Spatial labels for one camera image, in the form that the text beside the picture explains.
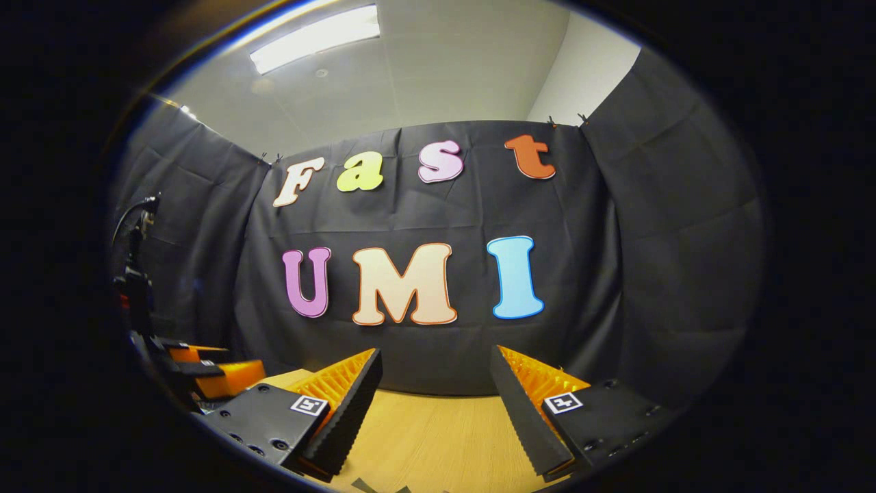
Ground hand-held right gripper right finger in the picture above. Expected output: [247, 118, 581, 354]
[489, 344, 682, 480]

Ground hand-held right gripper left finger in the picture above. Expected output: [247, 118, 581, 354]
[203, 347, 384, 481]

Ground black backdrop cloth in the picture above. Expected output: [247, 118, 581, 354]
[109, 47, 767, 412]

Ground ceiling light panel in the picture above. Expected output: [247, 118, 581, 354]
[249, 5, 381, 75]

